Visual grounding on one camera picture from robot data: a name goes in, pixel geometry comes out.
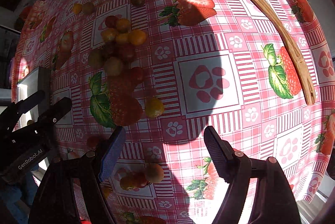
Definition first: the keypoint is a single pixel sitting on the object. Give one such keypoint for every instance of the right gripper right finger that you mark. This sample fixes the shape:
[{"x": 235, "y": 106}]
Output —
[{"x": 221, "y": 154}]

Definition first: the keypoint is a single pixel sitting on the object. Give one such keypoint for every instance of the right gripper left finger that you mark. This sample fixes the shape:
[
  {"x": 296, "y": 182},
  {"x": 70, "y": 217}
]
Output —
[{"x": 109, "y": 152}]

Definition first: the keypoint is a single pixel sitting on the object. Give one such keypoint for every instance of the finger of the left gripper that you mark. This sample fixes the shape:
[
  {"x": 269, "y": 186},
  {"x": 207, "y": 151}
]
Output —
[
  {"x": 52, "y": 115},
  {"x": 11, "y": 115}
]

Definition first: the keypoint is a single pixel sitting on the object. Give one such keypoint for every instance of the yellow fruit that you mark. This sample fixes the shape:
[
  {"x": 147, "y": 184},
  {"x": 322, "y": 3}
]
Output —
[{"x": 154, "y": 107}]

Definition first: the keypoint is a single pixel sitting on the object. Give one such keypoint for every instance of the white tray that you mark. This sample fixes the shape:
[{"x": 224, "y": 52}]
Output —
[{"x": 38, "y": 79}]

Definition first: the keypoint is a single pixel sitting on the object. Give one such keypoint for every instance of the pale green round fruit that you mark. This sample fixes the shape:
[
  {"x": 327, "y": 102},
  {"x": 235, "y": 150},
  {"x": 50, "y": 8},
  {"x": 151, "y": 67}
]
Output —
[{"x": 113, "y": 67}]

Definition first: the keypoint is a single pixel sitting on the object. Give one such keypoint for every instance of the pink strawberry tablecloth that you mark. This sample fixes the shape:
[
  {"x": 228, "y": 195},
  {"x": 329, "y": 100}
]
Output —
[{"x": 221, "y": 64}]

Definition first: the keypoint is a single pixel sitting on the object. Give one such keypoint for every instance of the small yellow tomato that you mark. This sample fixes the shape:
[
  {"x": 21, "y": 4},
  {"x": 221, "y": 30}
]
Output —
[{"x": 77, "y": 8}]

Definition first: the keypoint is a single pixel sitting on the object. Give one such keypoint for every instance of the red cherry tomato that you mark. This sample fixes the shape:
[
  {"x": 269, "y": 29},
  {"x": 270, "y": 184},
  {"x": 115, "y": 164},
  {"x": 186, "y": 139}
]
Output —
[{"x": 110, "y": 21}]

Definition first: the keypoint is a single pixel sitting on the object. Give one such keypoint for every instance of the green brown fruit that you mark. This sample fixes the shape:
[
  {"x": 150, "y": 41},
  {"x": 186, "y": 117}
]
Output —
[{"x": 88, "y": 8}]

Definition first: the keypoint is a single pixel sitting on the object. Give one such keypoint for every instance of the orange cherry tomato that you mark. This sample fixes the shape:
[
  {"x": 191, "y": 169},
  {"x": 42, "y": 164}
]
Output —
[{"x": 123, "y": 25}]

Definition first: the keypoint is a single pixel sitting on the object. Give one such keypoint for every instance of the large orange tomato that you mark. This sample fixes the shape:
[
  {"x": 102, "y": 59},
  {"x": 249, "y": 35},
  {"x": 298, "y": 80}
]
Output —
[{"x": 137, "y": 37}]

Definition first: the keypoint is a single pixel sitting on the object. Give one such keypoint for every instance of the dark olive fruit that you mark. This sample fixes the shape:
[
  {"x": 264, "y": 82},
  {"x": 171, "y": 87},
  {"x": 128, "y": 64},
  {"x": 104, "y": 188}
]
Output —
[{"x": 137, "y": 3}]

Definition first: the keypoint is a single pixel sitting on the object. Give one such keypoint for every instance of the long wooden utensil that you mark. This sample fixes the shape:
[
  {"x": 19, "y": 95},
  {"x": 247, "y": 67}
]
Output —
[{"x": 293, "y": 51}]

